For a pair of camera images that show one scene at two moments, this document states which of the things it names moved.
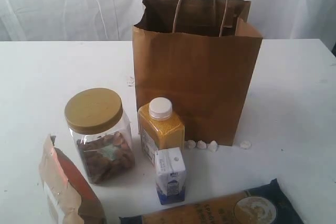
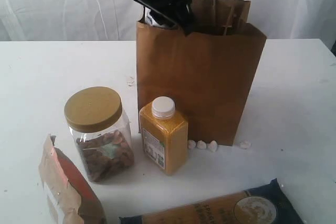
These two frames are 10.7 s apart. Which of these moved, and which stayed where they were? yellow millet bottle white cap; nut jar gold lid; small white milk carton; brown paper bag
Moved: small white milk carton
Stayed: nut jar gold lid; brown paper bag; yellow millet bottle white cap
